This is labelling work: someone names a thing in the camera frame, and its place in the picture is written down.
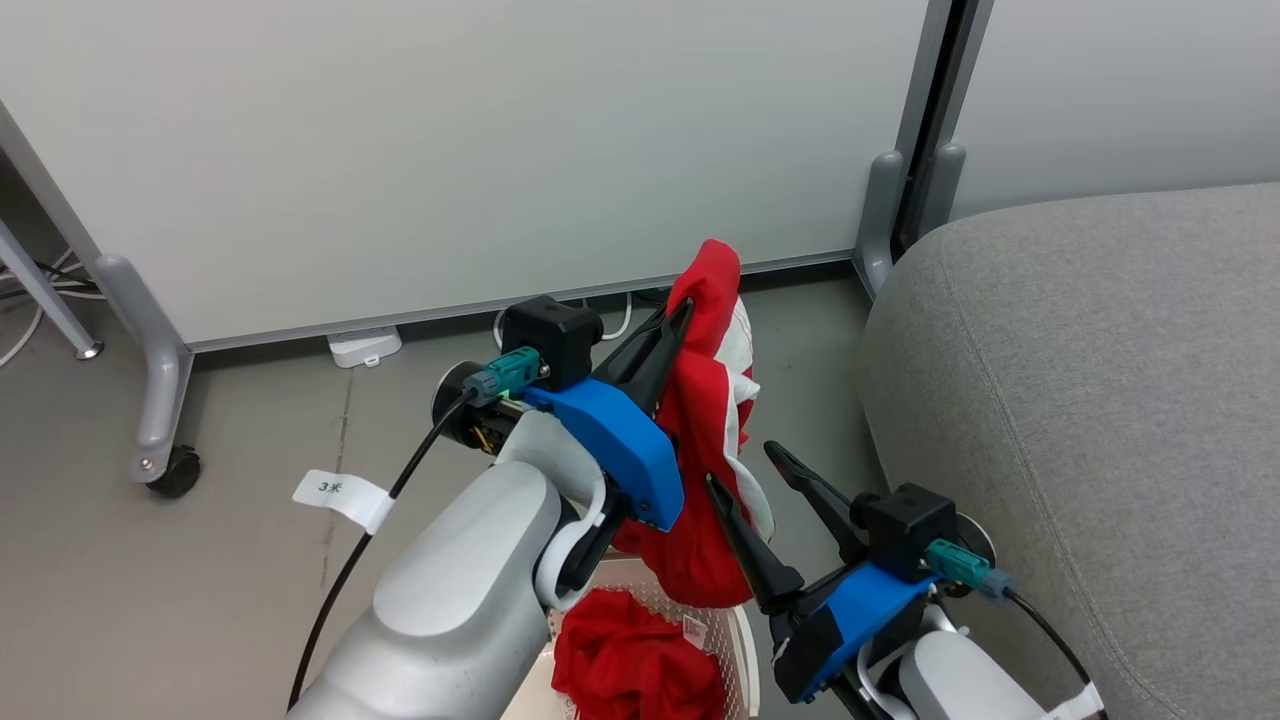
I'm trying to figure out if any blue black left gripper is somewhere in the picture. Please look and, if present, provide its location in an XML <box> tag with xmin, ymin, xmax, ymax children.
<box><xmin>523</xmin><ymin>297</ymin><xmax>695</xmax><ymax>533</ymax></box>

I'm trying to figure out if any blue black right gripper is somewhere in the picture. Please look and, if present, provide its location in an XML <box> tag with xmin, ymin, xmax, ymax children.
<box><xmin>704</xmin><ymin>440</ymin><xmax>938</xmax><ymax>703</ymax></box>

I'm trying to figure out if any red and white garment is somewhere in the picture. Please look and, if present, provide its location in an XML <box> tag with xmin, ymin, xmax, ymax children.
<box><xmin>610</xmin><ymin>238</ymin><xmax>777</xmax><ymax>609</ymax></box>

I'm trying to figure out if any cream basket with brown rim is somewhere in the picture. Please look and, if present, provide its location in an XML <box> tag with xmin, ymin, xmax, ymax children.
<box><xmin>500</xmin><ymin>555</ymin><xmax>761</xmax><ymax>720</ymax></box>

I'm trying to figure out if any plain red garment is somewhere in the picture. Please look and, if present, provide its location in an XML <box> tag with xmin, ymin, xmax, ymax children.
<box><xmin>550</xmin><ymin>588</ymin><xmax>728</xmax><ymax>720</ymax></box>

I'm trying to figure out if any short grey partition foot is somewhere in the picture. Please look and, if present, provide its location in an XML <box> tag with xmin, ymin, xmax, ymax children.
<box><xmin>918</xmin><ymin>142</ymin><xmax>967</xmax><ymax>241</ymax></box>
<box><xmin>853</xmin><ymin>150</ymin><xmax>907</xmax><ymax>299</ymax></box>

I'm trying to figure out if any wide white partition panel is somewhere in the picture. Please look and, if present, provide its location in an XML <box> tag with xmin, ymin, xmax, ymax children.
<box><xmin>0</xmin><ymin>0</ymin><xmax>936</xmax><ymax>353</ymax></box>

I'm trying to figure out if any white power box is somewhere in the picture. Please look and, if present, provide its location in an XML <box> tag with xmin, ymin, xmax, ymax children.
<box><xmin>327</xmin><ymin>325</ymin><xmax>404</xmax><ymax>369</ymax></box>

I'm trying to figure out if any grey fabric sofa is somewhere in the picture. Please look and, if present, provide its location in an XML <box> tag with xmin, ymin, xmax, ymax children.
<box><xmin>858</xmin><ymin>182</ymin><xmax>1280</xmax><ymax>720</ymax></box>

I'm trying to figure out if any black caster wheel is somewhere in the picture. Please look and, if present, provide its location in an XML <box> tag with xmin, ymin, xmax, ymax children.
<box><xmin>147</xmin><ymin>446</ymin><xmax>202</xmax><ymax>499</ymax></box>

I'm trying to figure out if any long grey partition foot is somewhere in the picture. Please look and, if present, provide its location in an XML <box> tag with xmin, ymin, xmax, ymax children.
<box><xmin>95</xmin><ymin>254</ymin><xmax>193</xmax><ymax>487</ymax></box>

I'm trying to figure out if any narrow white partition panel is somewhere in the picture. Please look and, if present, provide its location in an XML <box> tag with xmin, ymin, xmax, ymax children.
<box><xmin>950</xmin><ymin>0</ymin><xmax>1280</xmax><ymax>221</ymax></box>

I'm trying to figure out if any grey metal table leg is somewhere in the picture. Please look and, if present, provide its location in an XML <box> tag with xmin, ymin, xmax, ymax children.
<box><xmin>0</xmin><ymin>220</ymin><xmax>105</xmax><ymax>361</ymax></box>

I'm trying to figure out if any teal left cable connector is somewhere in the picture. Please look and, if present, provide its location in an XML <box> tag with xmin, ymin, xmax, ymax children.
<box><xmin>462</xmin><ymin>346</ymin><xmax>543</xmax><ymax>408</ymax></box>

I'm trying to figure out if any teal cable connector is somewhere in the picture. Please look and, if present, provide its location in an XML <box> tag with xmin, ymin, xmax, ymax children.
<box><xmin>925</xmin><ymin>538</ymin><xmax>1017</xmax><ymax>603</ymax></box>
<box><xmin>462</xmin><ymin>346</ymin><xmax>543</xmax><ymax>408</ymax></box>

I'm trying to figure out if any teal right cable connector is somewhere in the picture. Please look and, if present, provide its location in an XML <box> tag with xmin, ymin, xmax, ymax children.
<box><xmin>925</xmin><ymin>538</ymin><xmax>1017</xmax><ymax>603</ymax></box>

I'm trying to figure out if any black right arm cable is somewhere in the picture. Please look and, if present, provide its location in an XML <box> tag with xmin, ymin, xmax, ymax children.
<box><xmin>1005</xmin><ymin>590</ymin><xmax>1099</xmax><ymax>691</ymax></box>

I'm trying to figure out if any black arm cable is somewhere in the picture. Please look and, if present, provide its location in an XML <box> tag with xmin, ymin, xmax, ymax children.
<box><xmin>1005</xmin><ymin>590</ymin><xmax>1099</xmax><ymax>691</ymax></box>
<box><xmin>287</xmin><ymin>393</ymin><xmax>477</xmax><ymax>713</ymax></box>

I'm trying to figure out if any white paper cable tag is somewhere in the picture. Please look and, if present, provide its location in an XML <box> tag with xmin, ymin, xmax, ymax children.
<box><xmin>293</xmin><ymin>468</ymin><xmax>395</xmax><ymax>535</ymax></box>
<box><xmin>1043</xmin><ymin>683</ymin><xmax>1109</xmax><ymax>720</ymax></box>

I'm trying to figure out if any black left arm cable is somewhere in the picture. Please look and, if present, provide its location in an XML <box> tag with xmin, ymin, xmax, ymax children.
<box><xmin>287</xmin><ymin>393</ymin><xmax>477</xmax><ymax>713</ymax></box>

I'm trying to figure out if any grey partition edge post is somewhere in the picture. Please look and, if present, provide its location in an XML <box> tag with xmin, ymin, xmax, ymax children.
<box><xmin>893</xmin><ymin>0</ymin><xmax>996</xmax><ymax>263</ymax></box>

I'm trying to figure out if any bundle of floor cables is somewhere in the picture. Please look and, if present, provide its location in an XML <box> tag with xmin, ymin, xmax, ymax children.
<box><xmin>0</xmin><ymin>248</ymin><xmax>107</xmax><ymax>369</ymax></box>

